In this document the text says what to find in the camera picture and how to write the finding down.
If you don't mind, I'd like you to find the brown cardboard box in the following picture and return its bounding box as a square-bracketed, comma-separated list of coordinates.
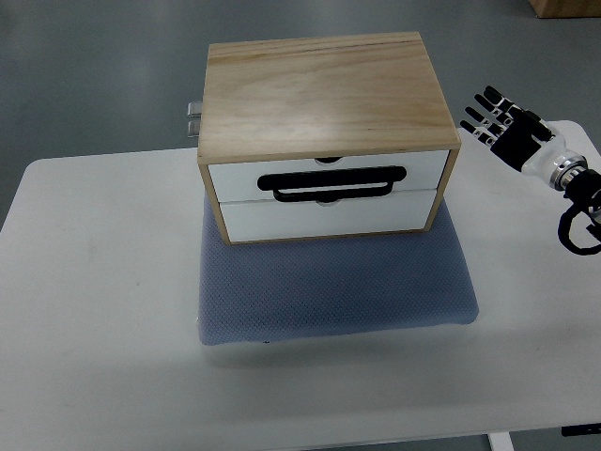
[529, 0, 601, 19]

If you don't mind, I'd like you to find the black table control panel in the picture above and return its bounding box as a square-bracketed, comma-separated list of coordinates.
[561, 423, 601, 437]

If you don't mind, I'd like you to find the white drawer black handle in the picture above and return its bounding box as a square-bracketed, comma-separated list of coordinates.
[208, 150, 449, 203]

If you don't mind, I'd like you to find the wooden drawer cabinet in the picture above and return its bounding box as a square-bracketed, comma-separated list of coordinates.
[197, 32, 460, 244]

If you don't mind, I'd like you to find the white table leg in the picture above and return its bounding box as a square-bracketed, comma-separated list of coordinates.
[487, 432, 515, 451]

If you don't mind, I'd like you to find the blue grey mesh cushion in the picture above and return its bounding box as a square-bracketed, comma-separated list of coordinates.
[198, 207, 479, 346]

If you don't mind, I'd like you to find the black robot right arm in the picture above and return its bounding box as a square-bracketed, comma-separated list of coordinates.
[558, 169, 600, 256]

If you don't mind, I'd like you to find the grey metal table bracket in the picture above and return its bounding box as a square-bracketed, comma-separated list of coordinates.
[187, 101, 203, 138]

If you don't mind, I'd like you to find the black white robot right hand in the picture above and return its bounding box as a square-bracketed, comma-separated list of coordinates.
[460, 86, 588, 191]

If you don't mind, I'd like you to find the white lower drawer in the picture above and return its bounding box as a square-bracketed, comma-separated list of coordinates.
[221, 190, 436, 242]

